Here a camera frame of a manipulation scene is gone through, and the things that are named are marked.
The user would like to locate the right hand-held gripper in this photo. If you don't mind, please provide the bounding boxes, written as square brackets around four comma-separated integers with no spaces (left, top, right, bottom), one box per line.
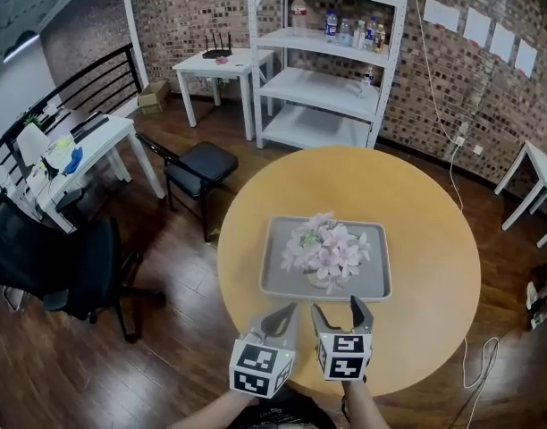
[309,294,375,382]

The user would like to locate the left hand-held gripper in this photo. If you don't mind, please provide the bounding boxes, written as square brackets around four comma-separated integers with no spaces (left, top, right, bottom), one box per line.
[228,302,302,400]

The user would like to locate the grey rectangular tray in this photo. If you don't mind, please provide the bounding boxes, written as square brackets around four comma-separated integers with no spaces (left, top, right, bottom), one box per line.
[258,215,392,304]

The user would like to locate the pink flowers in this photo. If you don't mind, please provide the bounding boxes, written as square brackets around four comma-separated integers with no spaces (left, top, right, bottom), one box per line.
[280,211,373,296]

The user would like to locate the person's left forearm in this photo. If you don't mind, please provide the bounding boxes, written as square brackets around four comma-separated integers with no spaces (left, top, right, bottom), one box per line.
[165,389,257,429]

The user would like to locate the person's right forearm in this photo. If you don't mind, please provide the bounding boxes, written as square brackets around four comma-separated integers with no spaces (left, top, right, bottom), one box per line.
[341,377,391,429]

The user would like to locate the person's black shirt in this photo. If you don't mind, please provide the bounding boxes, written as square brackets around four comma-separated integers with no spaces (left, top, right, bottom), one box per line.
[226,386,342,429]

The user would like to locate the round wooden table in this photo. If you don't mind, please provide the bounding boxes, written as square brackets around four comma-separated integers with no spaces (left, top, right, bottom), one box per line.
[215,145,483,397]

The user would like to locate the black folding chair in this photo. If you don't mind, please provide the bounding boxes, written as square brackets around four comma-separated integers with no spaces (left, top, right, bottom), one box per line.
[134,131,240,243]

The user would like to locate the black mesh office chair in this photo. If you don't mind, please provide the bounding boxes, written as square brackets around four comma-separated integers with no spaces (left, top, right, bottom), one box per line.
[0,194,167,343]

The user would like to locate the white metal shelf rack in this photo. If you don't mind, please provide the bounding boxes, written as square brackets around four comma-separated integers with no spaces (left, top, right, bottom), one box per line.
[245,0,411,150]

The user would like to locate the small clear water bottle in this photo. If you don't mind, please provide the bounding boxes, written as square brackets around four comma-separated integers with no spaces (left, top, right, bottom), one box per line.
[360,65,375,99]

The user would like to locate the white side table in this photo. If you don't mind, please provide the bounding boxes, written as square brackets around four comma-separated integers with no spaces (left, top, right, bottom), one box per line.
[493,139,547,248]

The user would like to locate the long white desk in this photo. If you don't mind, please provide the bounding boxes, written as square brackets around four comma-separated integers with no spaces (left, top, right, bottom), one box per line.
[0,114,166,234]

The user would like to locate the small white square table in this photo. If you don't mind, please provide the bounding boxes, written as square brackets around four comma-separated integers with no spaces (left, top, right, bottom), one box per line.
[172,47,275,141]

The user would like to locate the open cardboard box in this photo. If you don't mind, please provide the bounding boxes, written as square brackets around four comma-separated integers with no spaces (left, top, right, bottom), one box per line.
[137,80,172,115]

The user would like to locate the blue cloth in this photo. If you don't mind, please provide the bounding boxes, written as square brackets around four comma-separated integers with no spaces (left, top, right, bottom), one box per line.
[63,146,85,176]

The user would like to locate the black keyboard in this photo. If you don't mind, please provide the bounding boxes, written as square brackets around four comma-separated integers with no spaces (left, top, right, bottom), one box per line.
[71,112,110,145]

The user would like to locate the black router with antennas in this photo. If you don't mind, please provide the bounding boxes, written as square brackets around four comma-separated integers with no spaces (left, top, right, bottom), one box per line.
[201,32,233,60]

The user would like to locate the soda bottle with blue label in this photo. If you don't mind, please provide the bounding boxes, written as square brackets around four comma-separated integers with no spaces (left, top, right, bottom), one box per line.
[324,10,340,45]

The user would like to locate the large bottle with red label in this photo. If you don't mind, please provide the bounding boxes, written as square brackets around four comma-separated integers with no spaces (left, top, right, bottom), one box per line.
[290,0,308,38]

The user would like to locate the white desk lamp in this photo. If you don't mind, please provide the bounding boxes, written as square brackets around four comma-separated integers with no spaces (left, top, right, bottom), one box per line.
[16,124,49,169]

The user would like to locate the black metal railing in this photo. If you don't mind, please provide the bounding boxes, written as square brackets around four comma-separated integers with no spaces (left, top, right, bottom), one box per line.
[0,42,143,182]

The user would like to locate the white paper sheet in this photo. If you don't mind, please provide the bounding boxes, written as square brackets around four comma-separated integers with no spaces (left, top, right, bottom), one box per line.
[423,0,461,32]
[463,6,492,47]

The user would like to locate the black floor cable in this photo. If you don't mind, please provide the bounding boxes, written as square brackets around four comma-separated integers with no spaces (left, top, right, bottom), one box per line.
[460,341,501,429]

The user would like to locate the white cable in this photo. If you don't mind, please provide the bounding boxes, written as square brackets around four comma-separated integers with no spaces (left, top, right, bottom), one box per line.
[409,0,501,391]

